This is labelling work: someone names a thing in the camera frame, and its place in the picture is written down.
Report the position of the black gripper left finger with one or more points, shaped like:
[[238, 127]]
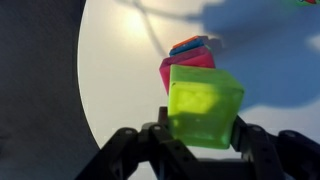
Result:
[[140, 156]]

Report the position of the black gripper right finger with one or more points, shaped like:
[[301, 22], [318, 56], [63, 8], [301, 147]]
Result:
[[276, 156]]

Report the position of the light green block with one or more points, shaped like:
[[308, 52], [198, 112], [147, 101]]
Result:
[[203, 110]]

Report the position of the mulberry pink block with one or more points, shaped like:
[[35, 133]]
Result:
[[193, 60]]

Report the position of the blue block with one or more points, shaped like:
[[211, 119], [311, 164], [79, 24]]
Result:
[[186, 48]]

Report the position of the orange block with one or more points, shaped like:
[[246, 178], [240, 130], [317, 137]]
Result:
[[185, 41]]

